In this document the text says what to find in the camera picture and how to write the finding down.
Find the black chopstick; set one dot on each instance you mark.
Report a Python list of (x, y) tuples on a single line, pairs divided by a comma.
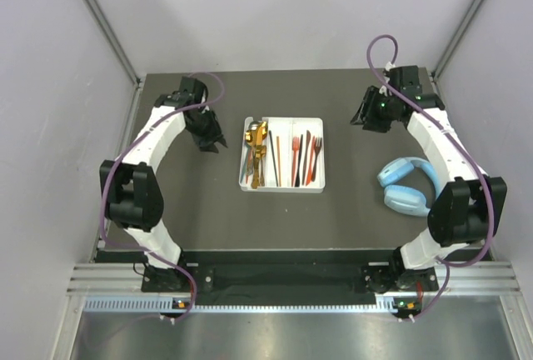
[(273, 157)]

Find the gold metal knife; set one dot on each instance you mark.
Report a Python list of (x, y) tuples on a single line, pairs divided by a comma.
[(259, 135)]

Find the light blue headphones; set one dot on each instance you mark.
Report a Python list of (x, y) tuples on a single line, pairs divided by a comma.
[(403, 199)]

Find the orange plastic fork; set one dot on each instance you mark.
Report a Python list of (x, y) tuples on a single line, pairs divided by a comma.
[(295, 151)]

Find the iridescent purple spoon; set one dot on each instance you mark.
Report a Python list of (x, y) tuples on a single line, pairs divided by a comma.
[(249, 164)]

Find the gold thin utensil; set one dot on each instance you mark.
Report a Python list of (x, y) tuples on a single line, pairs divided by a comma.
[(249, 138)]

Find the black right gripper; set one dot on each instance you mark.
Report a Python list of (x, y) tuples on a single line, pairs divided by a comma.
[(365, 113)]

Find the white divided utensil tray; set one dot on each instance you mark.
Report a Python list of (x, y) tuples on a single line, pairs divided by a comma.
[(286, 128)]

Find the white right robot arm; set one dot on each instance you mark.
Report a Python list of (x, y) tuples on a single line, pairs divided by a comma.
[(460, 202)]

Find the orange plastic knife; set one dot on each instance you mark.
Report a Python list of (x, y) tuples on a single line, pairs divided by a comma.
[(311, 156)]

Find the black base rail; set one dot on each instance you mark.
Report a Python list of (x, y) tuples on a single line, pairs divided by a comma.
[(315, 276)]

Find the silver metal spoon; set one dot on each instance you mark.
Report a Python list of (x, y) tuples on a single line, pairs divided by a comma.
[(253, 125)]

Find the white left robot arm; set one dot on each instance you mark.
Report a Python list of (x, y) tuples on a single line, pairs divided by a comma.
[(131, 195)]

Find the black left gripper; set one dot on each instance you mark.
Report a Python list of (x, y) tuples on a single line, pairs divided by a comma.
[(206, 142)]

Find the grey cable duct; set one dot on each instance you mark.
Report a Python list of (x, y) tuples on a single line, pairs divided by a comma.
[(169, 304)]

